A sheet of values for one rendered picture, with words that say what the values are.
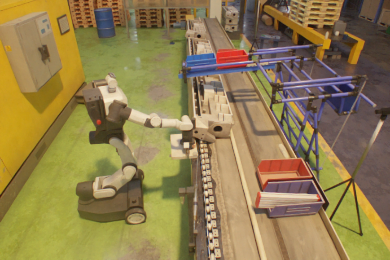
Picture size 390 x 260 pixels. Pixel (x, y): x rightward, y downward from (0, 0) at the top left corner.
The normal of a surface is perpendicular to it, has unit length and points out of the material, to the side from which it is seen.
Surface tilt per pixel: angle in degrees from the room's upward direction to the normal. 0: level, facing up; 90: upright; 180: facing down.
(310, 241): 0
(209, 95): 46
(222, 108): 31
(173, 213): 0
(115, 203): 0
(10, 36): 90
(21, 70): 90
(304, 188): 88
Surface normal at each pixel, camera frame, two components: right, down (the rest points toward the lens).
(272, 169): 0.04, 0.51
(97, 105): 0.49, 0.49
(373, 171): 0.00, -0.84
